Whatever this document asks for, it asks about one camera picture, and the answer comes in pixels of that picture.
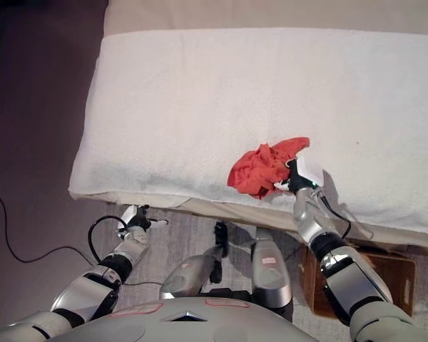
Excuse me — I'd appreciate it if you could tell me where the thin black floor cable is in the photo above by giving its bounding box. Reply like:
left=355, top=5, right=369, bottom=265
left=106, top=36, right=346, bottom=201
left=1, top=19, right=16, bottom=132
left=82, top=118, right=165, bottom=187
left=0, top=192, right=162, bottom=287

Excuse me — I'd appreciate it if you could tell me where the silver robot torso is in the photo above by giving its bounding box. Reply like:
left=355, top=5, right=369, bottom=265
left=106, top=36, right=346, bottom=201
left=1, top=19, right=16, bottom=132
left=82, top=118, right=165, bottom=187
left=49, top=298, right=352, bottom=342

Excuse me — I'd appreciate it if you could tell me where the rectangular wicker basket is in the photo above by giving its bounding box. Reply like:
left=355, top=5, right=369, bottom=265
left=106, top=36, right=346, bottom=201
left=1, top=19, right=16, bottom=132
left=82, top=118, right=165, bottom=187
left=298, top=240, right=417, bottom=318

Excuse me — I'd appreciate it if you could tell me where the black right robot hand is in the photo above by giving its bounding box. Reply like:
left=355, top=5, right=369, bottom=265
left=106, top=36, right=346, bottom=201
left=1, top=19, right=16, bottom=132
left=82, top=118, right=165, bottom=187
left=274, top=155, right=324, bottom=195

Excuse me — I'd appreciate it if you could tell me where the beige bed cover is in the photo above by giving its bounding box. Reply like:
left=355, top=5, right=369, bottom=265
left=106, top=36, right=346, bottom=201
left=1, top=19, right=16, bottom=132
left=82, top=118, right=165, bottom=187
left=103, top=0, right=428, bottom=37

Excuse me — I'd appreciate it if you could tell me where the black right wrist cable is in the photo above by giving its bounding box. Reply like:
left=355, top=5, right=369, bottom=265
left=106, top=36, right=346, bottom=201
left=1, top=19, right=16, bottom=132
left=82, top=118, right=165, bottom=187
left=314, top=190, right=353, bottom=239

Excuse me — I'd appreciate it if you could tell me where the cream mattress sheet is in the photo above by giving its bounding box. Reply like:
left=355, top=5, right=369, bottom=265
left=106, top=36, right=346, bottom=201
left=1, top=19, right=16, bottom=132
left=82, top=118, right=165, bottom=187
left=70, top=191, right=428, bottom=257

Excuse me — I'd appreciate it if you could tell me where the silver right robot leg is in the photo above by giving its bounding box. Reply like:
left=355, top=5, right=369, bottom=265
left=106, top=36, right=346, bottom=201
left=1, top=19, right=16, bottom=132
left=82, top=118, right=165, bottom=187
left=250, top=226, right=294, bottom=321

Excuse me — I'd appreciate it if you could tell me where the red cloth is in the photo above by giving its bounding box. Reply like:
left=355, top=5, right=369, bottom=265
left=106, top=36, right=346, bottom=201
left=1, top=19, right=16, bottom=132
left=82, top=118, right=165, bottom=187
left=227, top=137, right=311, bottom=200

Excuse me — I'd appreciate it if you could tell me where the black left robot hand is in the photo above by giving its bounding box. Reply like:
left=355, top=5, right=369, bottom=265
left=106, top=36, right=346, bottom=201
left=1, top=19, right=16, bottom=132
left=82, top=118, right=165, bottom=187
left=117, top=204, right=170, bottom=247

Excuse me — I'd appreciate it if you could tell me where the grey woven rug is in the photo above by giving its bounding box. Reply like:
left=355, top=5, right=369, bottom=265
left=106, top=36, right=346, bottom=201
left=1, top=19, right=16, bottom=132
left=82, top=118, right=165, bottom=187
left=116, top=204, right=428, bottom=342

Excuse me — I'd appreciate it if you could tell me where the bed with white blanket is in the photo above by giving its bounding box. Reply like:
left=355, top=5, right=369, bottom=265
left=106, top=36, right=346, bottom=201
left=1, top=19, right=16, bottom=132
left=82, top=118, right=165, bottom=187
left=68, top=27, right=428, bottom=247

